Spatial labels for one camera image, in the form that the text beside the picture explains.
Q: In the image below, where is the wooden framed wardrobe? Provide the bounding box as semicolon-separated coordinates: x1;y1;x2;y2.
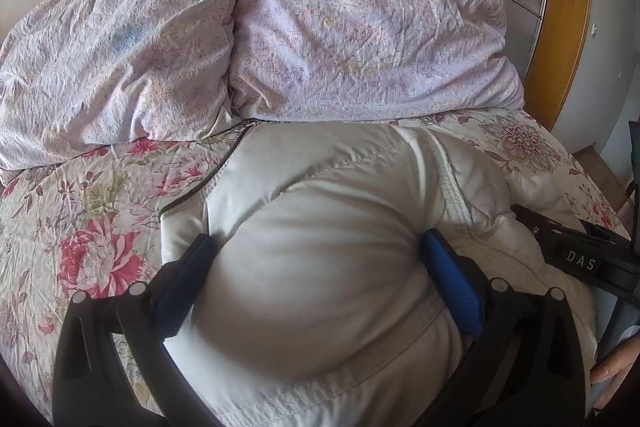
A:
352;0;597;134

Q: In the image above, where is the floral bed sheet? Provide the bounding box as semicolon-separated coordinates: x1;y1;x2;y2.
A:
0;109;632;427

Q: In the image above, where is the person's right hand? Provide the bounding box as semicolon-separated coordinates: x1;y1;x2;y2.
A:
590;339;640;385

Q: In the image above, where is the lilac patterned pillow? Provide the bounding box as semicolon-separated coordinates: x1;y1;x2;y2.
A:
0;0;246;172
227;0;526;124

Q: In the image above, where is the wooden nightstand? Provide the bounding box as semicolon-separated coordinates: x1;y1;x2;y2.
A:
572;146;633;208

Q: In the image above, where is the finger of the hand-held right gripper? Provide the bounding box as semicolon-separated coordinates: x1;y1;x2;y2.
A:
510;204;566;249

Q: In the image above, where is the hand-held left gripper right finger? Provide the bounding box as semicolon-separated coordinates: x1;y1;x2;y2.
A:
415;229;586;427

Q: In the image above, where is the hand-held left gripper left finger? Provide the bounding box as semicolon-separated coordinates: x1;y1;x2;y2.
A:
52;233;221;427

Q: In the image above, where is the cream quilted down jacket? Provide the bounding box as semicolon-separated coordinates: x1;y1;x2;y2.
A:
160;119;598;427

